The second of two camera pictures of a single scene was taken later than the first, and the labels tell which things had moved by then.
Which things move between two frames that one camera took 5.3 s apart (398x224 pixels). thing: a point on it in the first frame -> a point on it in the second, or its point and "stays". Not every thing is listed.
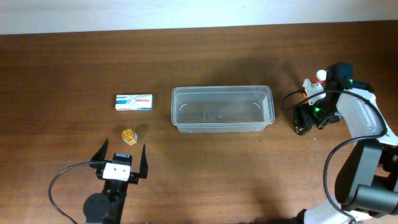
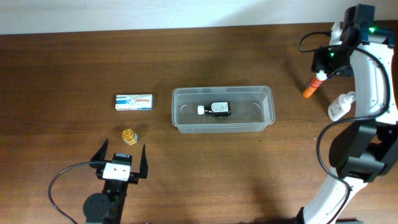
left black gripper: [134, 177] stays
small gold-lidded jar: [129, 137] stays
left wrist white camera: [116, 172] stays
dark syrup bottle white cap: [302, 129] -> [217, 109]
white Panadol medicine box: [134, 102] stays
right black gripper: [302, 123] -> [321, 65]
